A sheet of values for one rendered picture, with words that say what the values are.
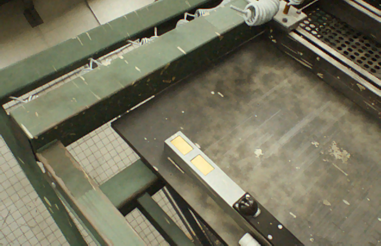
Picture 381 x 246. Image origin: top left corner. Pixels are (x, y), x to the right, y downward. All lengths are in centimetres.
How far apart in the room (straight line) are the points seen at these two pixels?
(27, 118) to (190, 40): 47
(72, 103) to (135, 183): 24
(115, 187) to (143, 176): 7
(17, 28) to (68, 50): 437
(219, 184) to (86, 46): 85
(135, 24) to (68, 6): 443
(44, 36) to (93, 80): 487
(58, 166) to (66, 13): 516
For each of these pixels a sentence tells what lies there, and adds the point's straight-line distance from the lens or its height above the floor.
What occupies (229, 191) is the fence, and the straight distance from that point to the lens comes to 85.
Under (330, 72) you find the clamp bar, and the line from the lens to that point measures 120.
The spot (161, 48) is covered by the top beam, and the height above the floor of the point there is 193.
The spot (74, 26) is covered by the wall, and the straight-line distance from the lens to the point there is 588.
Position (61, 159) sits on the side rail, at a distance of 87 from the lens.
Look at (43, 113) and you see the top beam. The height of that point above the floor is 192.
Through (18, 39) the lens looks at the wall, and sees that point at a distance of 578.
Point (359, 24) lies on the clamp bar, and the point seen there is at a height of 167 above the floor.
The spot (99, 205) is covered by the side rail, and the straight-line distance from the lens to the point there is 81.
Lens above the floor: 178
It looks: 3 degrees down
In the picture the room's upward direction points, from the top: 32 degrees counter-clockwise
